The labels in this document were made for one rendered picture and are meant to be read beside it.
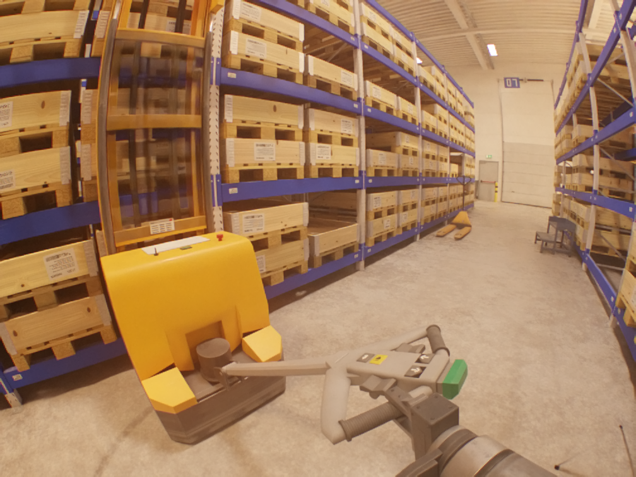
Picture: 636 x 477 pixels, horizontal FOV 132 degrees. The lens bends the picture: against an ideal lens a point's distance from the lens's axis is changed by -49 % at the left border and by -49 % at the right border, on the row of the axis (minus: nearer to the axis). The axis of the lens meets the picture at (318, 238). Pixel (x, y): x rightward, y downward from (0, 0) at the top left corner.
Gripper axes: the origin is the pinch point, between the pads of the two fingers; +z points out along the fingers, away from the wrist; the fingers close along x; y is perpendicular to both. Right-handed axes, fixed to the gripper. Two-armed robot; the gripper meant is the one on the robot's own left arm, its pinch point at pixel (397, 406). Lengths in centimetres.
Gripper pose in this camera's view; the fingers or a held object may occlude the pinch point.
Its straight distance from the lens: 50.9
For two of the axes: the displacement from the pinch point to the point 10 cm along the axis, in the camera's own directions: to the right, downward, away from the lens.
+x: -2.3, -9.7, -0.4
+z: -2.8, 0.3, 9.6
